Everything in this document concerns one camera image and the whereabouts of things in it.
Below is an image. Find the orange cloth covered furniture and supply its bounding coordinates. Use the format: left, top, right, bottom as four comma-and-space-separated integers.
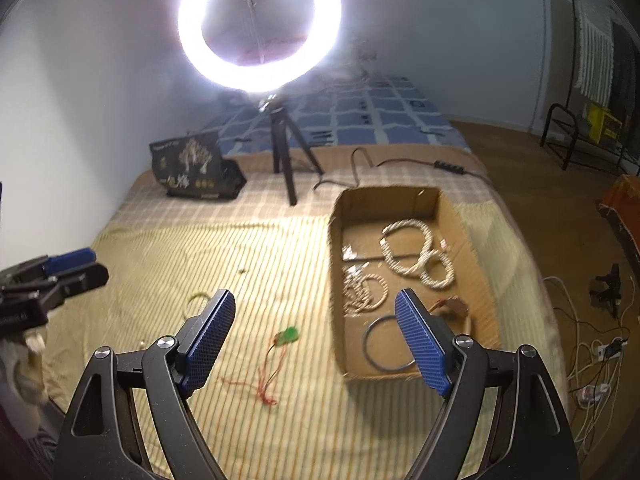
596, 174, 640, 256

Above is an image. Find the patterned pillow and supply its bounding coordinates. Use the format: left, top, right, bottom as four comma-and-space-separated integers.
320, 35, 381, 91

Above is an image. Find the blue patterned blanket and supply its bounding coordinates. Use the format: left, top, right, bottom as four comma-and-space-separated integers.
202, 74, 471, 153

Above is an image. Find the black clothes rack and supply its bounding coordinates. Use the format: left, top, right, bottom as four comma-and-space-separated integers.
540, 0, 640, 176

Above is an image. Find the pearl bead chain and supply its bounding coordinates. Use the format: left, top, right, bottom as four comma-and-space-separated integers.
342, 271, 390, 317

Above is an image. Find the cardboard box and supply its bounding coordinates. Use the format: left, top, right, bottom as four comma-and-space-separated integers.
327, 186, 501, 381

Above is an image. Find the brown bracelet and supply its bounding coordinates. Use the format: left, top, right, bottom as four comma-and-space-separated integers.
431, 296, 473, 333

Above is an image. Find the black printed snack bag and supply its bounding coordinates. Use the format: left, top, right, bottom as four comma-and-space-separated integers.
149, 132, 248, 201

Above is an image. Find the white twisted rope necklace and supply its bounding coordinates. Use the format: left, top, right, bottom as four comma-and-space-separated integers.
381, 218, 456, 292

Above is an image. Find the white ring light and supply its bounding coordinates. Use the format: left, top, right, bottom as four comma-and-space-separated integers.
177, 0, 343, 93

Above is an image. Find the yellow striped blanket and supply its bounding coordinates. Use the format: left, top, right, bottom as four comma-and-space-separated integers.
40, 200, 566, 480

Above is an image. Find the white power strip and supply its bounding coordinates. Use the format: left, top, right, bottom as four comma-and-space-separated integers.
577, 382, 614, 407
590, 337, 628, 361

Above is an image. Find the black cable with controller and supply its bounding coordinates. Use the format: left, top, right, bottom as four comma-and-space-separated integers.
314, 147, 491, 193

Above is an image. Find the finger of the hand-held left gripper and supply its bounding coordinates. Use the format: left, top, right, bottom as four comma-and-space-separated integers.
42, 247, 97, 276
50, 263, 110, 302

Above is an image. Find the thin pale green bangle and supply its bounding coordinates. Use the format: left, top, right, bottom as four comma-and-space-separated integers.
187, 293, 214, 317

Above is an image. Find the green pendant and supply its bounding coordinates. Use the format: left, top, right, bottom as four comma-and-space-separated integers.
222, 326, 302, 406

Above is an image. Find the small black floor tripod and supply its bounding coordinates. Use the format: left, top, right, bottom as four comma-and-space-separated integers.
590, 262, 623, 318

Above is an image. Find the white striped towel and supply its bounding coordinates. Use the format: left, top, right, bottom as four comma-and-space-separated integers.
572, 0, 616, 108

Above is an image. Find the person's left hand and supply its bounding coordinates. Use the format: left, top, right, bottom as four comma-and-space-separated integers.
0, 330, 48, 413

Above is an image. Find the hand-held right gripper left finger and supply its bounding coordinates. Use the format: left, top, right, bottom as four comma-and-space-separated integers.
54, 289, 237, 480

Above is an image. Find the beige checkered sheet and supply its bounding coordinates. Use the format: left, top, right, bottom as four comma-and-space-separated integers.
107, 147, 488, 233

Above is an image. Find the black ring bangle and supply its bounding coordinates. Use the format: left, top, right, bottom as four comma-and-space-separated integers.
364, 314, 418, 373

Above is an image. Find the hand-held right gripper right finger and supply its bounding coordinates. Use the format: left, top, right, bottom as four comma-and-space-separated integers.
394, 288, 581, 480

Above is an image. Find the bundle of white cables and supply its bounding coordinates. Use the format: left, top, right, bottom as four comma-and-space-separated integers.
542, 275, 636, 456

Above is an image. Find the dark green garment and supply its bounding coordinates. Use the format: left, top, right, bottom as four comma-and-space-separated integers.
609, 22, 635, 116

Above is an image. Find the yellow box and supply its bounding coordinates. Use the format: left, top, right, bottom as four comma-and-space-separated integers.
586, 104, 623, 142

